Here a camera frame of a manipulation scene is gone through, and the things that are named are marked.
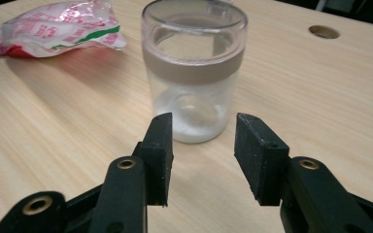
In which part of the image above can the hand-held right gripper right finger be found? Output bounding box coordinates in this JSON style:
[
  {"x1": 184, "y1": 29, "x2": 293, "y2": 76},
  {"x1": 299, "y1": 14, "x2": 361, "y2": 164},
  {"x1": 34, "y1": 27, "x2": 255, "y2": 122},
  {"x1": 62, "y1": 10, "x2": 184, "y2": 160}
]
[{"x1": 233, "y1": 112, "x2": 373, "y2": 233}]

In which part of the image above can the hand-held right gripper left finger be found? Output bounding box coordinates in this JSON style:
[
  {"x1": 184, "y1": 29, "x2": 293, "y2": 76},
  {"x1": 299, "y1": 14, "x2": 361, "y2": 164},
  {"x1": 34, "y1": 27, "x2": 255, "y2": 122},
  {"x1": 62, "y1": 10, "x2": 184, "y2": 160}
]
[{"x1": 88, "y1": 112, "x2": 175, "y2": 233}]

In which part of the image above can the clear jar with flip lid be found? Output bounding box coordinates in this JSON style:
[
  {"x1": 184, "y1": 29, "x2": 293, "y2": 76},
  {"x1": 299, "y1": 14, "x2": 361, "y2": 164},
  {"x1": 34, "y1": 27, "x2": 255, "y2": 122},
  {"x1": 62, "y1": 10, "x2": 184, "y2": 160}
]
[{"x1": 141, "y1": 0, "x2": 249, "y2": 145}]

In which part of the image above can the pink and white plastic bag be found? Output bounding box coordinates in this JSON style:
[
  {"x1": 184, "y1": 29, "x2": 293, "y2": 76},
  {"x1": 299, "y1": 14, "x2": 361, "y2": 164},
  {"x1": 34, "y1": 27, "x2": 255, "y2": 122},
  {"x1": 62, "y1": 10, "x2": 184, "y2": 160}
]
[{"x1": 0, "y1": 0, "x2": 128, "y2": 59}]

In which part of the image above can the round cable grommet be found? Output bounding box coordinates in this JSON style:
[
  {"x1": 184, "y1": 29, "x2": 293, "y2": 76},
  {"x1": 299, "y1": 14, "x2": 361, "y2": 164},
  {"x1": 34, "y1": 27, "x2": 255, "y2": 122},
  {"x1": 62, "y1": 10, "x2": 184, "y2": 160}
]
[{"x1": 308, "y1": 24, "x2": 341, "y2": 40}]

